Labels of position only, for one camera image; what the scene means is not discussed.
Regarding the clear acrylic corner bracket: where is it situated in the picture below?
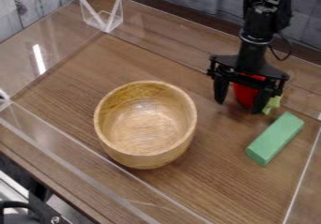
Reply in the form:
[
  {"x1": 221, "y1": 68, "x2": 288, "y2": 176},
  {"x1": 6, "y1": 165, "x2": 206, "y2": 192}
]
[{"x1": 79, "y1": 0, "x2": 123, "y2": 33}]

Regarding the red plush fruit green leaf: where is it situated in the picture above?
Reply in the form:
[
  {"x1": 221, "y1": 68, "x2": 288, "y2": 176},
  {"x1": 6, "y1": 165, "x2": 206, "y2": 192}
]
[{"x1": 232, "y1": 74, "x2": 281, "y2": 115}]

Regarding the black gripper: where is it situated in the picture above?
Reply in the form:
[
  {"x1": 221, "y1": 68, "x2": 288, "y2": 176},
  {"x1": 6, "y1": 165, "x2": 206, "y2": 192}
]
[{"x1": 207, "y1": 55, "x2": 290, "y2": 114}]

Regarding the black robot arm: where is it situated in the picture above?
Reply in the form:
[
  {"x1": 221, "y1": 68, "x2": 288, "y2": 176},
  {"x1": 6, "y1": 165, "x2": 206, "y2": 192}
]
[{"x1": 207, "y1": 0, "x2": 292, "y2": 114}]

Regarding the clear acrylic tray wall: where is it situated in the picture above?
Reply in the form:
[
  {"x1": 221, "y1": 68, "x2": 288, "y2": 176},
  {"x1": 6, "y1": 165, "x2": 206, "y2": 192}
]
[{"x1": 0, "y1": 90, "x2": 211, "y2": 224}]

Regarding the wooden bowl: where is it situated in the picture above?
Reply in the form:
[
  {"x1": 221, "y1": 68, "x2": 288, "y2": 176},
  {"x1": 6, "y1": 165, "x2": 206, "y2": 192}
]
[{"x1": 92, "y1": 81, "x2": 197, "y2": 170}]

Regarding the green rectangular block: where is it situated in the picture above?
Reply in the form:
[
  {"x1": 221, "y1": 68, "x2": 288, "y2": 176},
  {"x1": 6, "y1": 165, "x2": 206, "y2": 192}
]
[{"x1": 245, "y1": 112, "x2": 305, "y2": 166}]

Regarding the black cable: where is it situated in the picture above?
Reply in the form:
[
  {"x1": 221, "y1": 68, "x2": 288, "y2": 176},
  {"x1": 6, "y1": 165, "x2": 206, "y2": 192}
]
[{"x1": 0, "y1": 201, "x2": 31, "y2": 224}]

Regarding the black metal bracket with bolt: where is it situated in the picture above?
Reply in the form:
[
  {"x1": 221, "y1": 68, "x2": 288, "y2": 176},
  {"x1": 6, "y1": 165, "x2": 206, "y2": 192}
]
[{"x1": 28, "y1": 193, "x2": 72, "y2": 224}]

